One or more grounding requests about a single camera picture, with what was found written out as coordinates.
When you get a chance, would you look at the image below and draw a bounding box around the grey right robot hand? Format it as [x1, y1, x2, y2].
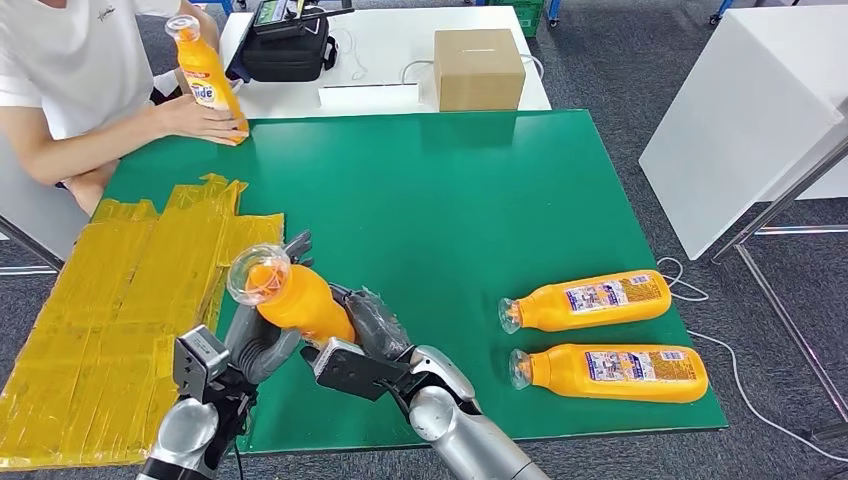
[329, 283, 413, 364]

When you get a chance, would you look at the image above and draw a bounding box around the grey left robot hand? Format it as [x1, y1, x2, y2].
[223, 229, 314, 386]

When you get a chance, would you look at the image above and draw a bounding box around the person's right hand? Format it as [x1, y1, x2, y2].
[152, 92, 248, 146]

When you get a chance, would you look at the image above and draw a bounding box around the orange detergent bottle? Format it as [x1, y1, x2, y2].
[226, 243, 357, 347]
[164, 14, 251, 147]
[498, 268, 672, 335]
[508, 343, 710, 405]

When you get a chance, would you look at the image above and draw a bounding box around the dark blue case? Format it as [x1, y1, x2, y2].
[225, 39, 253, 84]

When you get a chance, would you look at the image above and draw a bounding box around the black carry bag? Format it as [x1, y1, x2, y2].
[239, 16, 340, 84]

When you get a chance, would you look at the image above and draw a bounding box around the green table mat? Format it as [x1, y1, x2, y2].
[99, 109, 729, 455]

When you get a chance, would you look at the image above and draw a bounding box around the person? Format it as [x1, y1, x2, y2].
[0, 0, 250, 217]

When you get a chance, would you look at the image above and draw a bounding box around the black remote controller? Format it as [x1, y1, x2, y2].
[251, 0, 356, 42]

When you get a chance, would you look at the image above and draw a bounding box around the yellow taped cardboard sheet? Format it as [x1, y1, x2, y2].
[0, 173, 286, 470]

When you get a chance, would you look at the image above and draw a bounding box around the white power strip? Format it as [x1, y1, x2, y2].
[317, 82, 421, 109]

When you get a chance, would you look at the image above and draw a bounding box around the white side table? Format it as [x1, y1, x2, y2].
[639, 5, 848, 262]
[0, 132, 91, 263]

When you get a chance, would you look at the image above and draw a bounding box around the metal table leg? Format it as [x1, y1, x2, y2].
[0, 215, 66, 274]

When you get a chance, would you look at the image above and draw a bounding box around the brown cardboard box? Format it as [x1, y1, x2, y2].
[433, 27, 528, 113]

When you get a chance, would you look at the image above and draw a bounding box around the green plastic crate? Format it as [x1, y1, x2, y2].
[486, 0, 548, 40]

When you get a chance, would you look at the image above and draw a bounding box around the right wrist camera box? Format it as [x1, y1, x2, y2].
[301, 336, 412, 402]

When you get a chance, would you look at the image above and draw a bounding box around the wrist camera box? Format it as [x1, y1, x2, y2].
[301, 336, 412, 402]
[173, 324, 233, 402]

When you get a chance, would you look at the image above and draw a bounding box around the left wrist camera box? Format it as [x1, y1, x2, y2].
[173, 324, 233, 402]

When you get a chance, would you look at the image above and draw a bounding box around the white power strip cable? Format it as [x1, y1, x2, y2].
[400, 54, 546, 86]

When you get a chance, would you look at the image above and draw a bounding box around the white floor cable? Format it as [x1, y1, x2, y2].
[655, 256, 848, 465]

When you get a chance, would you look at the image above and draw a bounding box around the metal stand frame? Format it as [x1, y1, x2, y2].
[712, 132, 848, 444]

